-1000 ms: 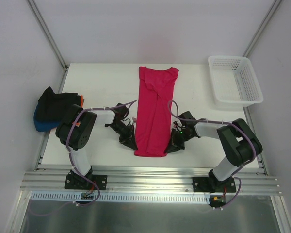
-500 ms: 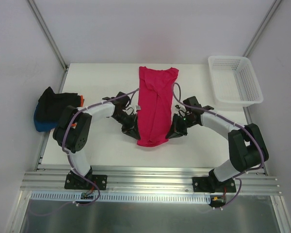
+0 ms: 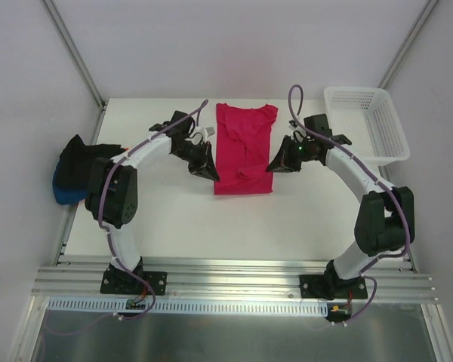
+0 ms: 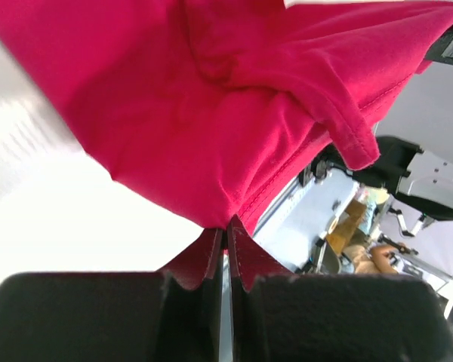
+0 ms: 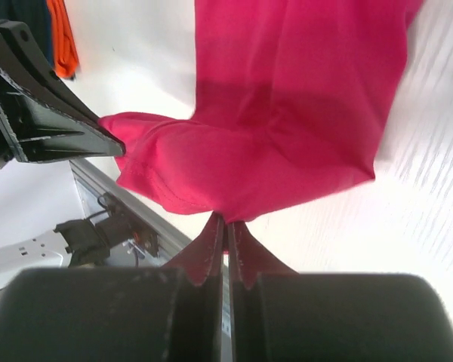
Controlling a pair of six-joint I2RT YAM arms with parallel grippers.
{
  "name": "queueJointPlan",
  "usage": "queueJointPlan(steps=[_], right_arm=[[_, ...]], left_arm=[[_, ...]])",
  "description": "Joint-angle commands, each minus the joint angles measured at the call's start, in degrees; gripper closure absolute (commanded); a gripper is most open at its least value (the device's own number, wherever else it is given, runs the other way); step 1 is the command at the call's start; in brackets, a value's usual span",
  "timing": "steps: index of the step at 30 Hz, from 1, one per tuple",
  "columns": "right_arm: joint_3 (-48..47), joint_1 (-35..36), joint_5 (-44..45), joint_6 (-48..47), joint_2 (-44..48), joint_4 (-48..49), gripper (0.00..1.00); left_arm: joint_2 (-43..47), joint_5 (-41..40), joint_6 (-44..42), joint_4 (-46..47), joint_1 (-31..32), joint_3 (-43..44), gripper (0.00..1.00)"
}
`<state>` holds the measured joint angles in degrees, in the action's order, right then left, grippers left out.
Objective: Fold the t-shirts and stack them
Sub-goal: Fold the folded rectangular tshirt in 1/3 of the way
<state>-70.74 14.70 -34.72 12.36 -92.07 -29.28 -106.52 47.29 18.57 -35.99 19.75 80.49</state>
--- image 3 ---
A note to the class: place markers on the black folded t shirt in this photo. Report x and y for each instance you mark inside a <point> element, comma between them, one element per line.
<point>75,162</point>

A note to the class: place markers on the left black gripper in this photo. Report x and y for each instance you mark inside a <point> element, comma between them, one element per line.
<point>198,157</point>

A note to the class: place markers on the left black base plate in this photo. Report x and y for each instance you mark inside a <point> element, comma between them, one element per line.
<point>118,282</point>

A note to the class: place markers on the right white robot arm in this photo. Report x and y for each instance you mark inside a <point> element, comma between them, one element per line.
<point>384,227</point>

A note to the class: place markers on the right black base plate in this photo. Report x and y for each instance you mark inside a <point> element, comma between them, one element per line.
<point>316,286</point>

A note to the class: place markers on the pink t shirt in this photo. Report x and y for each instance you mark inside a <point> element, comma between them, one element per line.
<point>243,150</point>

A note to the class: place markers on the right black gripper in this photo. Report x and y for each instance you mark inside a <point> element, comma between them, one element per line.
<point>291,154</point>

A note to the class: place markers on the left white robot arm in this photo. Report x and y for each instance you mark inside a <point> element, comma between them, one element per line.
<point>112,196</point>

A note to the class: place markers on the white plastic basket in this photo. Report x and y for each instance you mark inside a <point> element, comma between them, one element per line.
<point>368,117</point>

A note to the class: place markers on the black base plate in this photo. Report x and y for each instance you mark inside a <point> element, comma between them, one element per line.
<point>118,282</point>
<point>316,286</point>

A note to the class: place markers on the white slotted cable duct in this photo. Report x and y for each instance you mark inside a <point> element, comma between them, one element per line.
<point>189,306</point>

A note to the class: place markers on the aluminium mounting rail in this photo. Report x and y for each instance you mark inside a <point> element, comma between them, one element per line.
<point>396,280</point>

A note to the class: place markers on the blue folded t shirt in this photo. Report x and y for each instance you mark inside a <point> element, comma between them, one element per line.
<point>69,194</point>

